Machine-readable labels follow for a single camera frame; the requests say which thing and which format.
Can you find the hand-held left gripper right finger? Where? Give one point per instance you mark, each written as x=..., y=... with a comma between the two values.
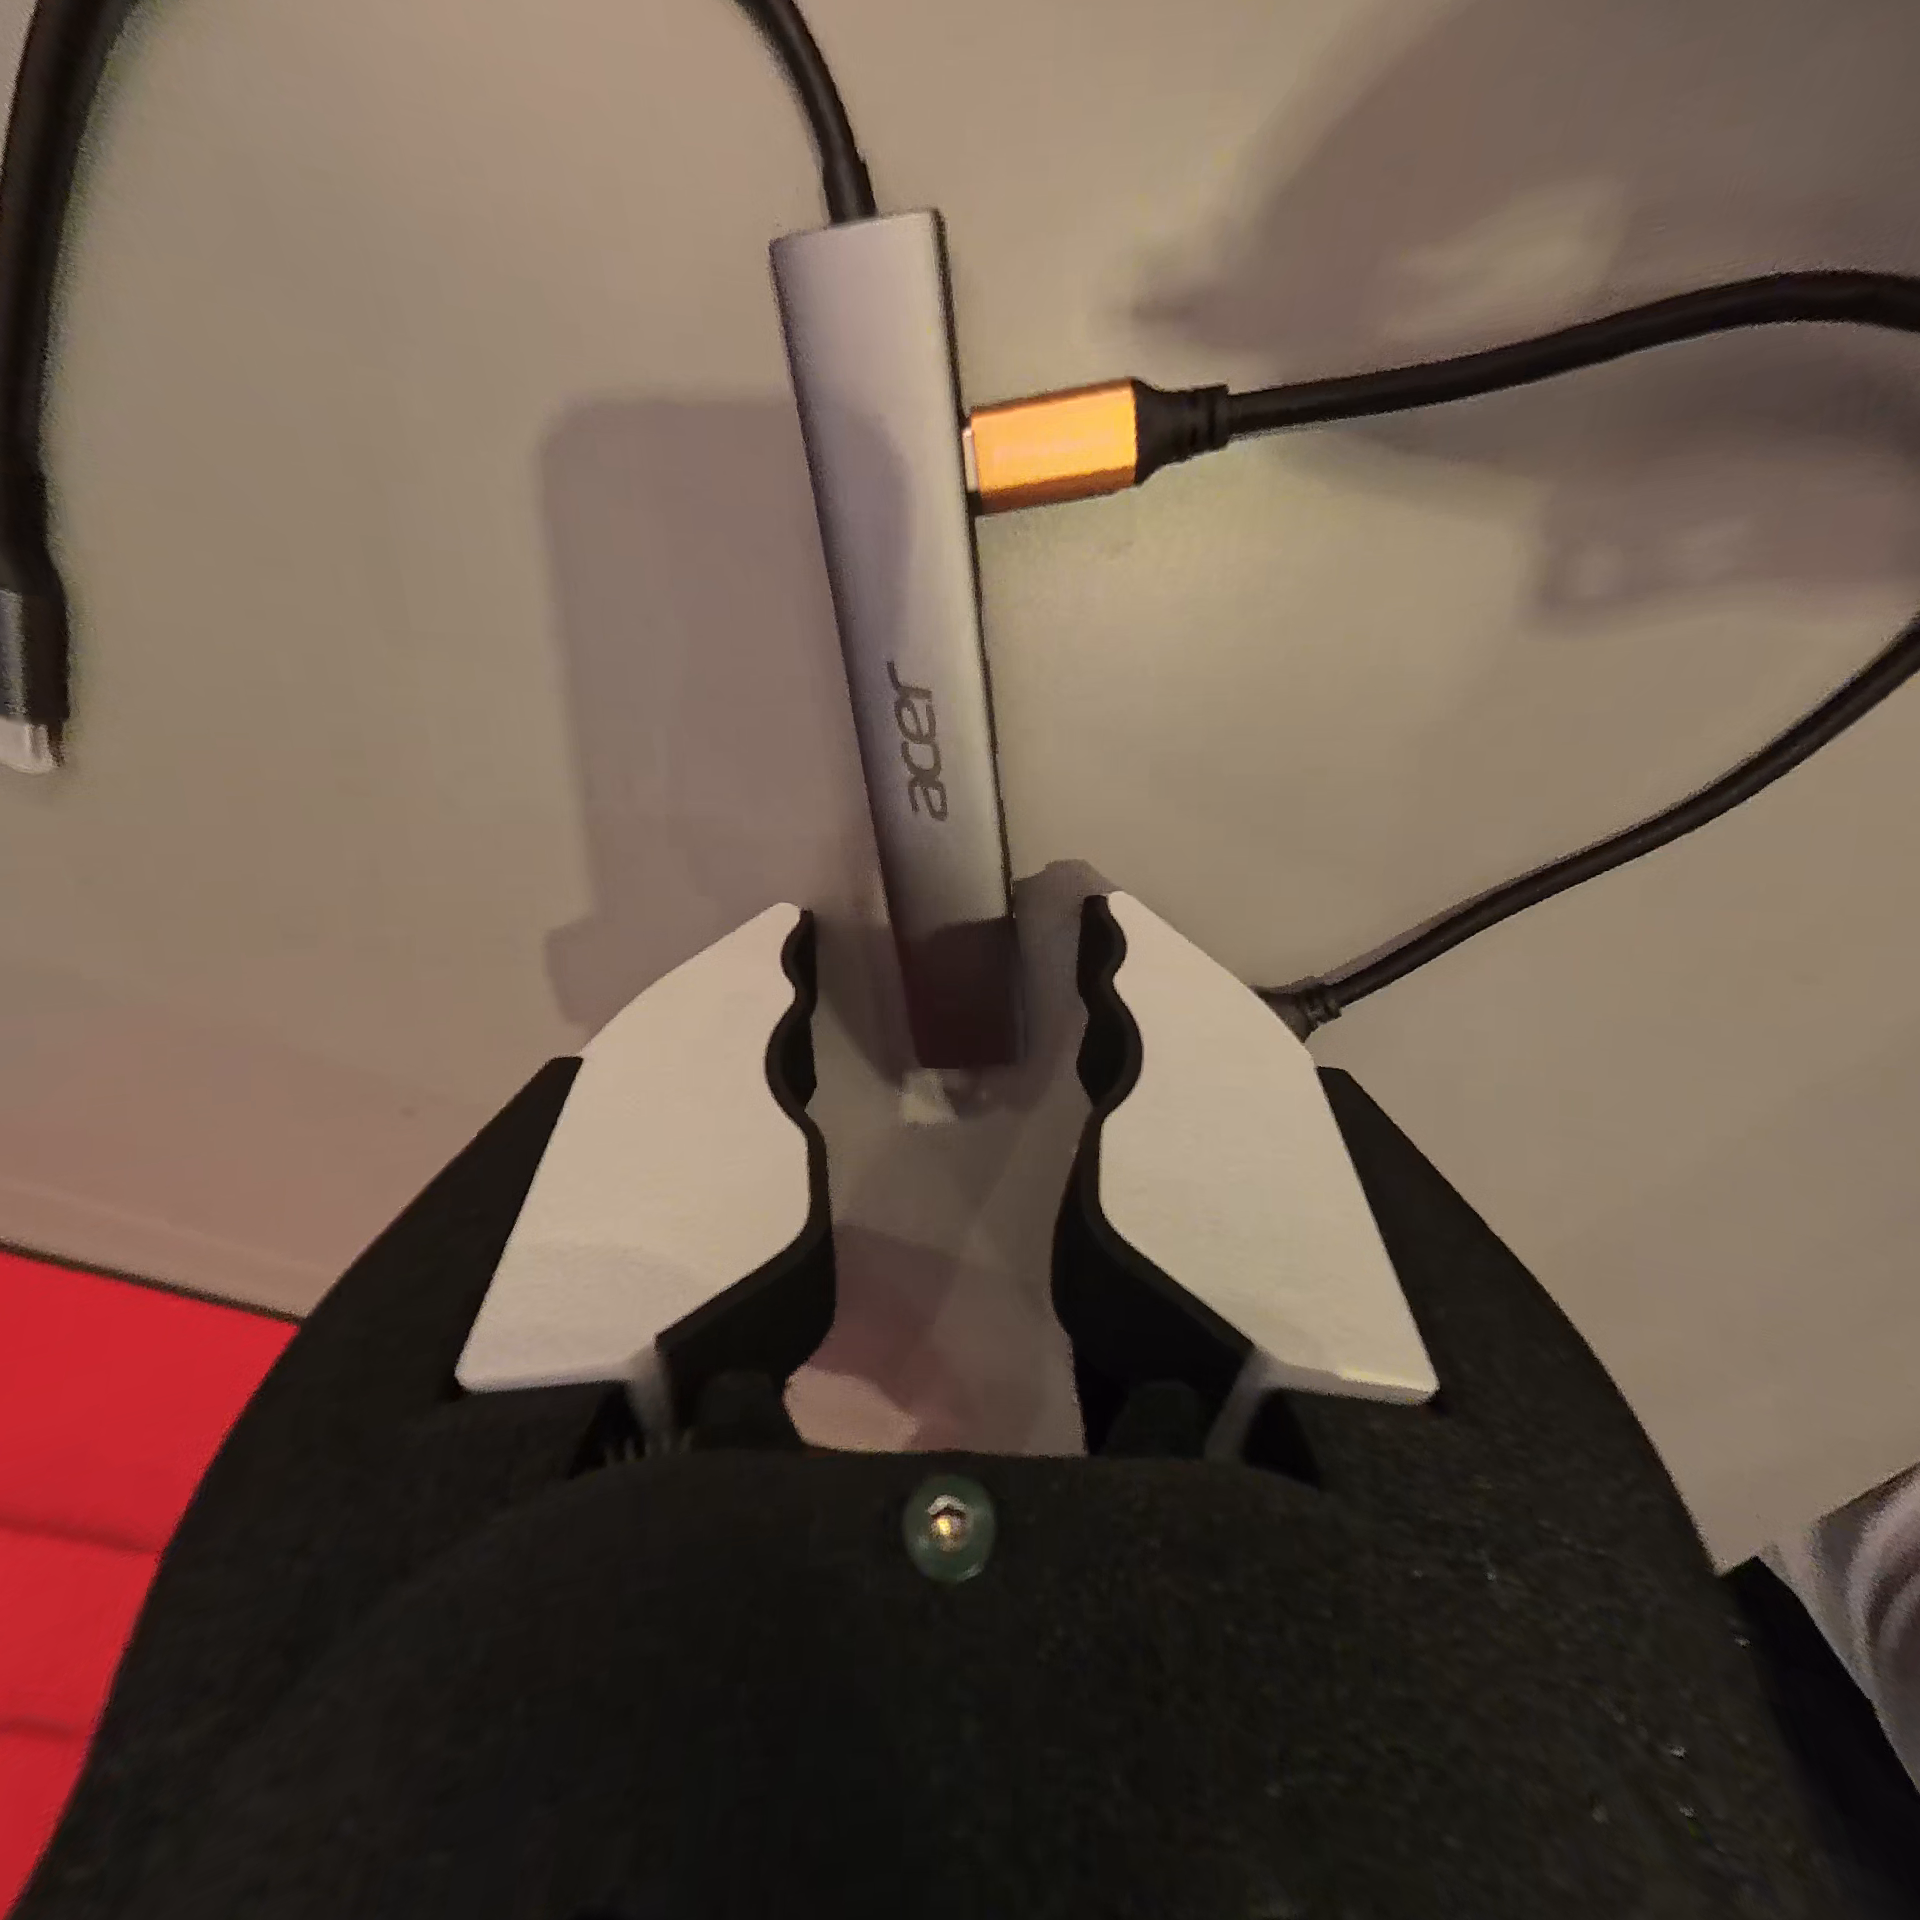
x=1244, y=1184

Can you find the grey usb hub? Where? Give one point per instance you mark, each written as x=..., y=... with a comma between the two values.
x=900, y=599

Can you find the red bin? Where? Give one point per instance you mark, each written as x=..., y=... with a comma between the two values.
x=106, y=1426

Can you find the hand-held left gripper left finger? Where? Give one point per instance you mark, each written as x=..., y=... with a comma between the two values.
x=646, y=1172

